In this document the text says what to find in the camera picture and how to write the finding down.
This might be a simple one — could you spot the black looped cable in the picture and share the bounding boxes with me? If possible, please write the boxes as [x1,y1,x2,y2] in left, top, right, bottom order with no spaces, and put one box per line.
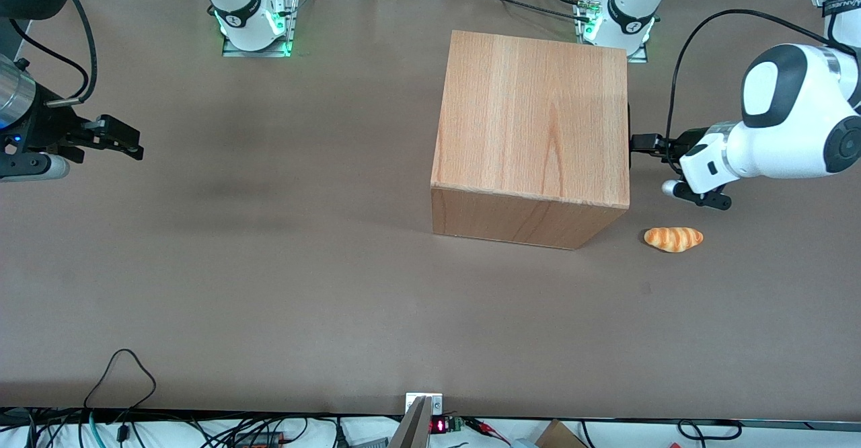
[83,348,157,414]

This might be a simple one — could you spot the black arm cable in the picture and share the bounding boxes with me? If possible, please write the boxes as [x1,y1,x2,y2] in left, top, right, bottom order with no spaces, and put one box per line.
[665,7,839,143]
[7,0,99,108]

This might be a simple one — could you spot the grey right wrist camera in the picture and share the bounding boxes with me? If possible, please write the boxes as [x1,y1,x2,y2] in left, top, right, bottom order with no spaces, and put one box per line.
[0,154,71,182]

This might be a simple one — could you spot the brown cardboard piece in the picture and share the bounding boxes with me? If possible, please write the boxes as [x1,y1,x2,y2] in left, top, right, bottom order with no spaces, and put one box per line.
[534,420,588,448]

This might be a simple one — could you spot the silver clamp bracket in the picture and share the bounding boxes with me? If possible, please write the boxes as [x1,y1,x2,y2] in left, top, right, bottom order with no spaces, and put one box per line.
[405,392,444,416]

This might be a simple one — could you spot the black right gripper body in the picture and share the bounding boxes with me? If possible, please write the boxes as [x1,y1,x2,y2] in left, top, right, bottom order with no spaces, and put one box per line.
[0,85,89,166]

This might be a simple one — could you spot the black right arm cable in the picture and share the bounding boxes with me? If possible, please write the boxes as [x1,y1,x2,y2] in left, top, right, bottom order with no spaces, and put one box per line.
[7,0,99,108]

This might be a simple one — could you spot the orange striped toy bread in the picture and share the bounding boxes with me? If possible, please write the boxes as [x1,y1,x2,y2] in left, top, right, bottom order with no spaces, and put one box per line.
[644,226,704,254]

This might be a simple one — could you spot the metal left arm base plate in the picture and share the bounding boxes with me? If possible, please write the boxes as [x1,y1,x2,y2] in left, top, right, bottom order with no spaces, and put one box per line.
[572,0,648,65]

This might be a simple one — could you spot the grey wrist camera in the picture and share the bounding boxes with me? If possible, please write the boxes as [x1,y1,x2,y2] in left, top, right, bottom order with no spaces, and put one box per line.
[661,178,733,211]
[0,154,71,182]

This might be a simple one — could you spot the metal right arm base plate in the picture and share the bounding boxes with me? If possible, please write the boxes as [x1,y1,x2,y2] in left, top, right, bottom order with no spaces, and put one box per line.
[221,0,301,58]

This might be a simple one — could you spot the black coiled cable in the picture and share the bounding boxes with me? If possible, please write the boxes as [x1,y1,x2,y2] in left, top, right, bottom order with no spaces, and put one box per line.
[677,419,743,443]

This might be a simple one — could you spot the tan angled post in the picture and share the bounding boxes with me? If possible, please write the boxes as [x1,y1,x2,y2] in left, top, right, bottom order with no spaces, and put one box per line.
[388,396,433,448]

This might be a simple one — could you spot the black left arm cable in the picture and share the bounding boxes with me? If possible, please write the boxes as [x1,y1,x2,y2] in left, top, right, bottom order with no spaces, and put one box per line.
[665,7,839,143]

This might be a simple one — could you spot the black cable on table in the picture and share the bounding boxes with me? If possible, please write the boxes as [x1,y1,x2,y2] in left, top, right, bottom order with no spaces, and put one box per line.
[470,0,594,24]

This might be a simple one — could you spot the wooden drawer cabinet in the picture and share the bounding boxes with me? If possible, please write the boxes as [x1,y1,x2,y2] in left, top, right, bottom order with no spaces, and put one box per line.
[430,30,631,251]

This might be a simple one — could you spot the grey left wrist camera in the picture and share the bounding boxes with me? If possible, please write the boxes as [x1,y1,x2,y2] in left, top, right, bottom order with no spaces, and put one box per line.
[661,178,733,211]

